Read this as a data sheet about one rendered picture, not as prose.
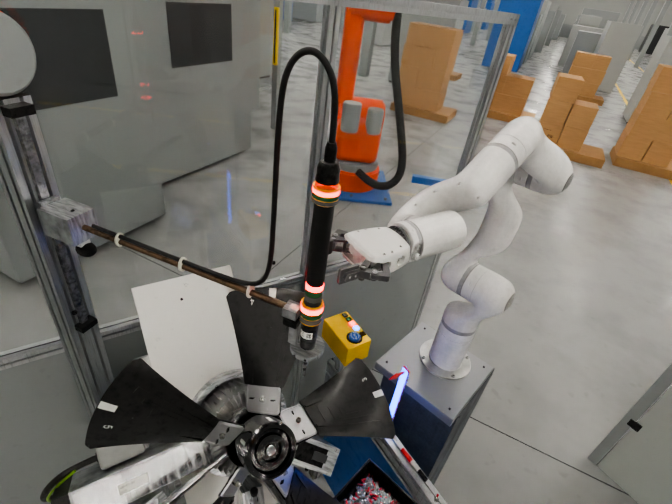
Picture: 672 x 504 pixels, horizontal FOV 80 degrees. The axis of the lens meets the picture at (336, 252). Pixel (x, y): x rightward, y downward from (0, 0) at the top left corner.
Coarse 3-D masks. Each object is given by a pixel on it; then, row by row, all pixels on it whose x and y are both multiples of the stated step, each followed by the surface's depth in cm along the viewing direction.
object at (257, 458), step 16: (240, 416) 94; (256, 416) 92; (272, 416) 92; (256, 432) 85; (272, 432) 87; (288, 432) 88; (224, 448) 93; (240, 448) 86; (256, 448) 85; (288, 448) 89; (240, 464) 93; (256, 464) 85; (272, 464) 86; (288, 464) 87
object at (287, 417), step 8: (288, 408) 99; (296, 408) 99; (280, 416) 97; (288, 416) 97; (296, 416) 98; (304, 416) 98; (288, 424) 95; (296, 424) 96; (304, 424) 96; (312, 424) 96; (296, 432) 94; (312, 432) 95; (296, 440) 92
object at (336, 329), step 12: (324, 324) 143; (336, 324) 141; (348, 324) 142; (324, 336) 146; (336, 336) 137; (348, 336) 137; (336, 348) 139; (348, 348) 133; (360, 348) 136; (348, 360) 136
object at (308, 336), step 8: (328, 144) 57; (336, 144) 57; (328, 152) 57; (336, 152) 58; (320, 160) 59; (328, 160) 58; (336, 160) 60; (320, 168) 58; (328, 168) 58; (336, 168) 58; (320, 176) 59; (328, 176) 58; (336, 176) 59; (328, 184) 59; (336, 184) 60; (304, 328) 76; (312, 328) 76; (304, 336) 77; (312, 336) 77; (304, 344) 79; (312, 344) 79
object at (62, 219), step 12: (48, 204) 91; (60, 204) 91; (72, 204) 92; (84, 204) 93; (48, 216) 88; (60, 216) 87; (72, 216) 88; (84, 216) 90; (48, 228) 91; (60, 228) 89; (72, 228) 88; (60, 240) 91; (72, 240) 89; (84, 240) 92
